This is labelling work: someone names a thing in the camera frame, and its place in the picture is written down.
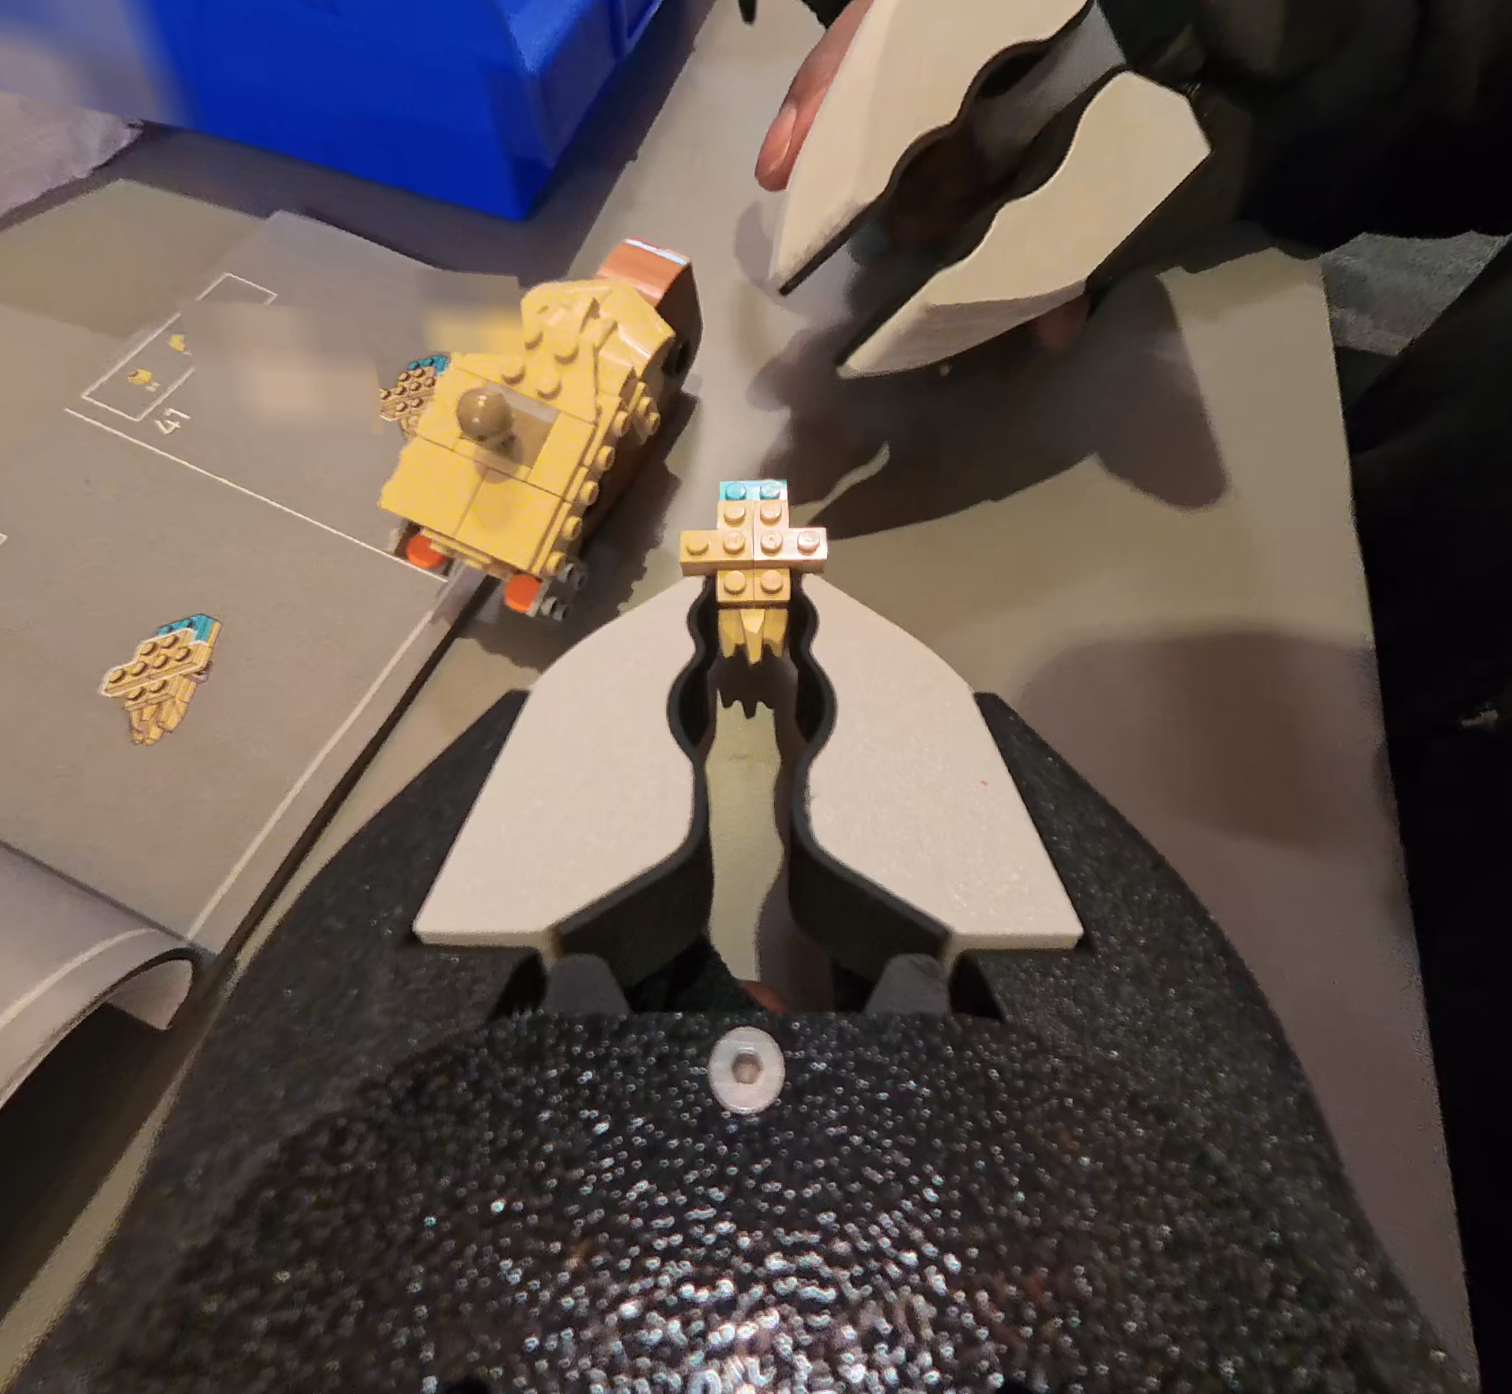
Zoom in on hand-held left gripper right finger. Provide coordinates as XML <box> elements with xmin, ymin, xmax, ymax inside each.
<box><xmin>782</xmin><ymin>574</ymin><xmax>1087</xmax><ymax>961</ymax></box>

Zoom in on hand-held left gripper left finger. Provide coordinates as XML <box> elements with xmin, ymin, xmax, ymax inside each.
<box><xmin>415</xmin><ymin>577</ymin><xmax>725</xmax><ymax>964</ymax></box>

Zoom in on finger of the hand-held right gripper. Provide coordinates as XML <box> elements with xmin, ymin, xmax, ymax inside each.
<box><xmin>835</xmin><ymin>71</ymin><xmax>1217</xmax><ymax>380</ymax></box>
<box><xmin>768</xmin><ymin>0</ymin><xmax>1097</xmax><ymax>298</ymax></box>

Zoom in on tan corner toy plate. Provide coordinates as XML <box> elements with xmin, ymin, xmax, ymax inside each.
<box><xmin>681</xmin><ymin>528</ymin><xmax>758</xmax><ymax>606</ymax></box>
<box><xmin>752</xmin><ymin>526</ymin><xmax>832</xmax><ymax>606</ymax></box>

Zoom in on person's right forearm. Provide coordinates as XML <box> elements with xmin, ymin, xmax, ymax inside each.
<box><xmin>1182</xmin><ymin>0</ymin><xmax>1512</xmax><ymax>253</ymax></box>

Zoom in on light grey desk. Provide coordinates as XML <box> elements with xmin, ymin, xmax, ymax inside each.
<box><xmin>0</xmin><ymin>0</ymin><xmax>1481</xmax><ymax>1385</ymax></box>

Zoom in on person's right hand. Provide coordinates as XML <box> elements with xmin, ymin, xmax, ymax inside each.
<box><xmin>755</xmin><ymin>0</ymin><xmax>885</xmax><ymax>195</ymax></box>

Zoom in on tan and brown brick model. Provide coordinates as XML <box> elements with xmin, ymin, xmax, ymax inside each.
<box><xmin>378</xmin><ymin>240</ymin><xmax>707</xmax><ymax>624</ymax></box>

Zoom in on grey building instruction booklet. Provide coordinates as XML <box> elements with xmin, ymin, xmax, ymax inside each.
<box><xmin>0</xmin><ymin>177</ymin><xmax>572</xmax><ymax>1112</ymax></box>

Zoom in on blue plastic bin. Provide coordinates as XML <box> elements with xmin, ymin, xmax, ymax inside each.
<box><xmin>0</xmin><ymin>0</ymin><xmax>731</xmax><ymax>222</ymax></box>

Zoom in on black bag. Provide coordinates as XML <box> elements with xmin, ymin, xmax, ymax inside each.
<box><xmin>1347</xmin><ymin>237</ymin><xmax>1512</xmax><ymax>1350</ymax></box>

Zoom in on grey cloth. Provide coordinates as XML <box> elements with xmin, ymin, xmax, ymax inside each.
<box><xmin>0</xmin><ymin>99</ymin><xmax>134</xmax><ymax>227</ymax></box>

